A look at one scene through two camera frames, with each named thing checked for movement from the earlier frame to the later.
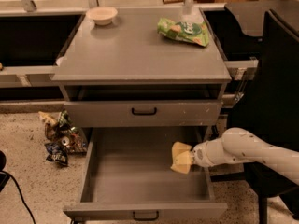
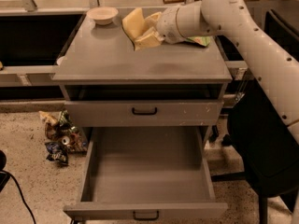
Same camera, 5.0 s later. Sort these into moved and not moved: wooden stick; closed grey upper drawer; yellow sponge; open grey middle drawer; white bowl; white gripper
Moved: yellow sponge; white gripper
Not moved: white bowl; closed grey upper drawer; open grey middle drawer; wooden stick
